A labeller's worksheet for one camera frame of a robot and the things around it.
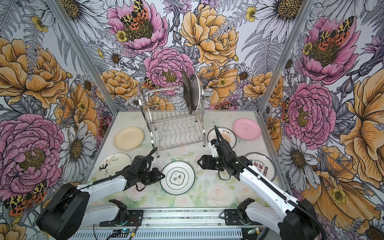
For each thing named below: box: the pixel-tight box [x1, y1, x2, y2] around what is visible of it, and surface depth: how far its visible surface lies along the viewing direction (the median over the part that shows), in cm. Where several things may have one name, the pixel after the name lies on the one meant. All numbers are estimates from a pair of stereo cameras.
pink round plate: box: [232, 118, 262, 141], surface depth 114 cm
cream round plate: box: [113, 126, 144, 151], surface depth 107 cm
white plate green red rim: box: [189, 73, 201, 113], surface depth 74 cm
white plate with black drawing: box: [95, 152, 132, 180], surface depth 95 cm
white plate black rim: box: [160, 160, 196, 196], surface depth 89 cm
